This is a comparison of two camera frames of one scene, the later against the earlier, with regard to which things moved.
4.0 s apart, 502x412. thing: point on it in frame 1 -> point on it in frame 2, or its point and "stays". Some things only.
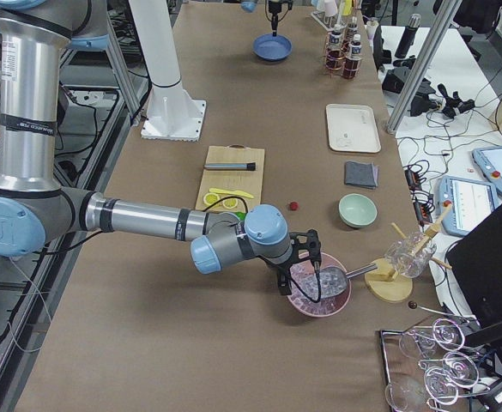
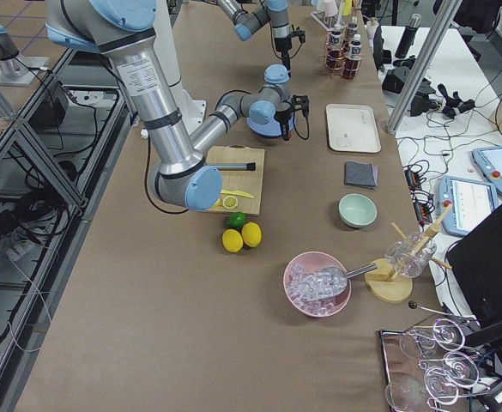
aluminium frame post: x=423 y=65 stays
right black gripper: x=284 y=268 -> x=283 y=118
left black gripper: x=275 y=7 -> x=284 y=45
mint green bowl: x=357 y=210 stays
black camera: x=313 y=245 -> x=301 y=103
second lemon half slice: x=230 y=202 stays
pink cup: x=330 y=8 stays
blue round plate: x=272 y=48 -> x=272 y=129
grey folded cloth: x=363 y=175 stays
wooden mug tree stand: x=384 y=285 stays
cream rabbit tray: x=353 y=128 stays
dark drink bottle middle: x=335 y=41 stays
